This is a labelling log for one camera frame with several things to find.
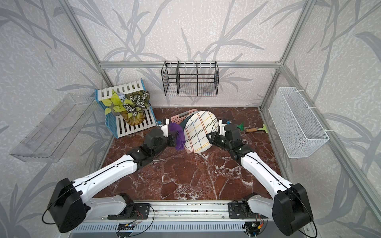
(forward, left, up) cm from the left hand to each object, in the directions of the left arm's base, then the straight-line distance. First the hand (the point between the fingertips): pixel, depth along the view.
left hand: (179, 133), depth 79 cm
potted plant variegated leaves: (+18, +30, +3) cm, 35 cm away
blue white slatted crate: (+25, +53, -19) cm, 61 cm away
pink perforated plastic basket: (+24, +5, -17) cm, 30 cm away
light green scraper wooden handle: (+17, -51, -19) cm, 57 cm away
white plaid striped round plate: (+8, -11, -3) cm, 14 cm away
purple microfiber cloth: (-4, -1, -1) cm, 4 cm away
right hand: (0, -14, -1) cm, 14 cm away
